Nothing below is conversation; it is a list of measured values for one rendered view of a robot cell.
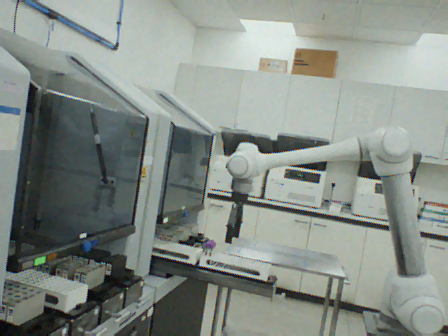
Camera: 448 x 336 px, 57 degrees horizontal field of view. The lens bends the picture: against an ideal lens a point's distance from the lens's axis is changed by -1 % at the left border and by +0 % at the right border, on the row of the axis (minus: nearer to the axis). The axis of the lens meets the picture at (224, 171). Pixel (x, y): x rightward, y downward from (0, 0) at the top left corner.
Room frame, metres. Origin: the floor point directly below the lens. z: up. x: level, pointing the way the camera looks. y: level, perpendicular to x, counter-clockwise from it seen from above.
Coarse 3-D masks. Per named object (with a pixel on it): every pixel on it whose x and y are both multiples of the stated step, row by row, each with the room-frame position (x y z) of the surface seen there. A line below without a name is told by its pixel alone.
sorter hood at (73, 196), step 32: (0, 32) 1.22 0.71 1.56; (32, 64) 1.13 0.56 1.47; (64, 64) 1.41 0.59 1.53; (64, 96) 1.06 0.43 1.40; (96, 96) 1.29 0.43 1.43; (32, 128) 0.96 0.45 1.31; (64, 128) 1.08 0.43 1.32; (96, 128) 1.22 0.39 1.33; (128, 128) 1.41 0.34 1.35; (32, 160) 0.97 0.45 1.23; (64, 160) 1.09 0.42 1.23; (96, 160) 1.24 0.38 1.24; (128, 160) 1.44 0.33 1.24; (32, 192) 0.99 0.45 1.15; (64, 192) 1.11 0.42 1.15; (96, 192) 1.27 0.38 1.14; (128, 192) 1.47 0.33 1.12; (32, 224) 1.00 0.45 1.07; (64, 224) 1.13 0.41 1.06; (96, 224) 1.29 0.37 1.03; (128, 224) 1.50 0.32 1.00; (32, 256) 1.01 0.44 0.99; (64, 256) 1.13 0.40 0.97
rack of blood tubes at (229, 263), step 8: (208, 256) 1.76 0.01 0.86; (216, 256) 1.78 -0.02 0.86; (224, 256) 1.80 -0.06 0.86; (232, 256) 1.82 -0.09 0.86; (200, 264) 1.77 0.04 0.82; (216, 264) 1.79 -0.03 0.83; (224, 264) 1.81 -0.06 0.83; (232, 264) 1.73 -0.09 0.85; (240, 264) 1.72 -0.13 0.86; (248, 264) 1.73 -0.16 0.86; (256, 264) 1.76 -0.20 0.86; (264, 264) 1.77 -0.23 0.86; (232, 272) 1.73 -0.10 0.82; (240, 272) 1.72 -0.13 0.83; (248, 272) 1.81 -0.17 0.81; (256, 272) 1.80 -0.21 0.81; (264, 272) 1.70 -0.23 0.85; (264, 280) 1.70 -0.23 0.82
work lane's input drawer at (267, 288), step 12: (156, 264) 1.80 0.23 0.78; (168, 264) 1.78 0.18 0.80; (180, 264) 1.78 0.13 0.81; (192, 264) 1.77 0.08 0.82; (192, 276) 1.75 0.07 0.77; (204, 276) 1.74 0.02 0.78; (216, 276) 1.73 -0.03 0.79; (228, 276) 1.72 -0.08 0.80; (240, 276) 1.71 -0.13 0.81; (276, 276) 1.78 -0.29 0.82; (240, 288) 1.70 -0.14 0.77; (252, 288) 1.69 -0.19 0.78; (264, 288) 1.68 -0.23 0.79
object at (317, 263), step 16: (240, 240) 2.39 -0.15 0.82; (256, 240) 2.46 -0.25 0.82; (240, 256) 2.03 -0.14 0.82; (256, 256) 2.07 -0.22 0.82; (272, 256) 2.12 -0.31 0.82; (288, 256) 2.18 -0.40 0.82; (304, 256) 2.23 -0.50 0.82; (320, 256) 2.29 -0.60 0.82; (336, 256) 2.36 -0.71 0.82; (304, 272) 1.98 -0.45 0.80; (320, 272) 1.96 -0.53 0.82; (336, 272) 2.00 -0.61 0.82; (336, 304) 1.95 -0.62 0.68; (224, 320) 2.46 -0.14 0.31; (336, 320) 1.95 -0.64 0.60
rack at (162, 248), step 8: (160, 240) 1.91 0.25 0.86; (152, 248) 1.89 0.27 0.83; (160, 248) 1.81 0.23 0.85; (168, 248) 1.80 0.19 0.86; (176, 248) 1.81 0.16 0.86; (184, 248) 1.83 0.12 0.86; (192, 248) 1.85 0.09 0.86; (160, 256) 1.81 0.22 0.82; (168, 256) 1.80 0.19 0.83; (176, 256) 1.89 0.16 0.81; (184, 256) 1.89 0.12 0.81; (192, 256) 1.78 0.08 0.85; (200, 256) 1.84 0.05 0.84
